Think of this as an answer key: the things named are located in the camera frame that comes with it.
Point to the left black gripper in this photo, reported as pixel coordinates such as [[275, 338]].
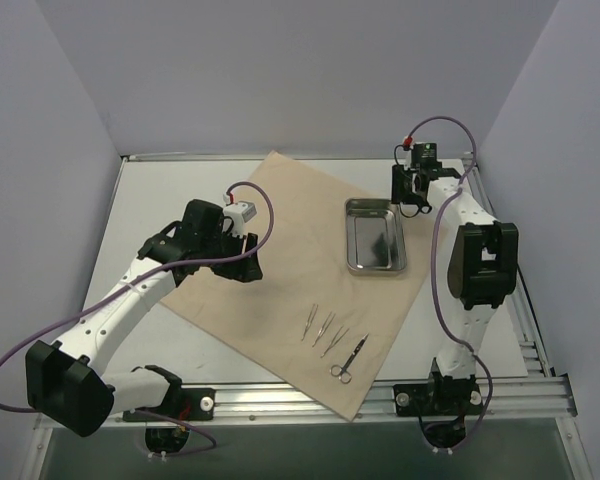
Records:
[[241, 262]]

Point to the aluminium front rail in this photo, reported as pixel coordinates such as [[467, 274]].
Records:
[[275, 402]]

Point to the aluminium back rail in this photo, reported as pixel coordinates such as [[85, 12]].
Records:
[[190, 157]]

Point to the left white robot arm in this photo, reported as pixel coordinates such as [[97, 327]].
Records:
[[67, 379]]

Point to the steel tweezers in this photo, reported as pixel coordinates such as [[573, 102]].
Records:
[[309, 320], [324, 327], [338, 336]]

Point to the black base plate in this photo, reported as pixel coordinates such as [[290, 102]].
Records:
[[195, 404], [427, 400]]

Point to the steel surgical scissors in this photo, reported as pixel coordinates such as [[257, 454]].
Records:
[[341, 372]]

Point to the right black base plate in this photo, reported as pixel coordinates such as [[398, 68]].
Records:
[[427, 400]]

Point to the steel instrument tray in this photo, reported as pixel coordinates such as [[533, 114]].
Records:
[[374, 237]]

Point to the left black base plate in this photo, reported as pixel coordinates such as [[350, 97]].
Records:
[[195, 404]]

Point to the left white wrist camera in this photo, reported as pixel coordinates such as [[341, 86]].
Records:
[[238, 211]]

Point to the beige wrapping cloth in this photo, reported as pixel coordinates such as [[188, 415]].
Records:
[[304, 262]]

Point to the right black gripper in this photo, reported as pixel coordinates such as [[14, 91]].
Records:
[[402, 185]]

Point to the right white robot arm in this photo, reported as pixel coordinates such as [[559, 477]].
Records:
[[482, 268]]

